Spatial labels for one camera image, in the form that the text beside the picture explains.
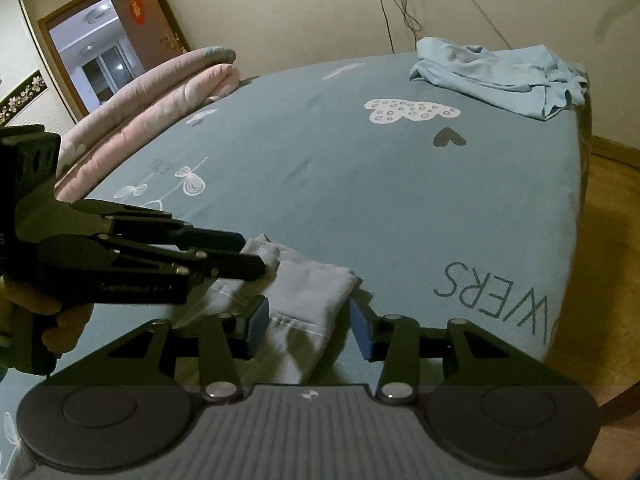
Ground bed with teal floral sheet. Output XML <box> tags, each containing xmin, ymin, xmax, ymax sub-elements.
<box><xmin>0</xmin><ymin>50</ymin><xmax>593</xmax><ymax>480</ymax></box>

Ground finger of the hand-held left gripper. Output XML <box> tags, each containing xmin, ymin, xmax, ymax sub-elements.
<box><xmin>72</xmin><ymin>200</ymin><xmax>246</xmax><ymax>253</ymax></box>
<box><xmin>107</xmin><ymin>246</ymin><xmax>268</xmax><ymax>282</ymax></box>

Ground pink floral quilt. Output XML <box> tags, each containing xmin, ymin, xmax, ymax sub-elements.
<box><xmin>52</xmin><ymin>46</ymin><xmax>241</xmax><ymax>201</ymax></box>

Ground person's left hand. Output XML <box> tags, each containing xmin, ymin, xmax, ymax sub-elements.
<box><xmin>0</xmin><ymin>277</ymin><xmax>94</xmax><ymax>357</ymax></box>

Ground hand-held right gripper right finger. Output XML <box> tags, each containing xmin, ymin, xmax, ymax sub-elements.
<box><xmin>350</xmin><ymin>299</ymin><xmax>531</xmax><ymax>403</ymax></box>

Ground light blue clothing pile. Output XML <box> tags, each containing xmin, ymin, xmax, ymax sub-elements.
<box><xmin>409</xmin><ymin>36</ymin><xmax>588</xmax><ymax>121</ymax></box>

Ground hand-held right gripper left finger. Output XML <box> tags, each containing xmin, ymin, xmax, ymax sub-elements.
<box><xmin>105</xmin><ymin>296</ymin><xmax>271</xmax><ymax>403</ymax></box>

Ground doorway to lit room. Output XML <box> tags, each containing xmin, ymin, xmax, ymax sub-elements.
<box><xmin>37</xmin><ymin>0</ymin><xmax>151</xmax><ymax>121</ymax></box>

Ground black wall cable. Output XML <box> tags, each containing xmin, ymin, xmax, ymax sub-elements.
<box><xmin>370</xmin><ymin>0</ymin><xmax>397</xmax><ymax>54</ymax></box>

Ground grey printed pants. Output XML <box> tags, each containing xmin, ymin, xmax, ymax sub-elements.
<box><xmin>172</xmin><ymin>232</ymin><xmax>358</xmax><ymax>386</ymax></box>

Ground thin wall cable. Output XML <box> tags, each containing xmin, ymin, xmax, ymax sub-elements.
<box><xmin>439</xmin><ymin>0</ymin><xmax>513</xmax><ymax>52</ymax></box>

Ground white wardrobe with floral trim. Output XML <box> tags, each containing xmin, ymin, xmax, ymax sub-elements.
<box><xmin>0</xmin><ymin>0</ymin><xmax>78</xmax><ymax>133</ymax></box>

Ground wooden door with red decoration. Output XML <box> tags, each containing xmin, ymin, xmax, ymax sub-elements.
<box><xmin>112</xmin><ymin>0</ymin><xmax>193</xmax><ymax>56</ymax></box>

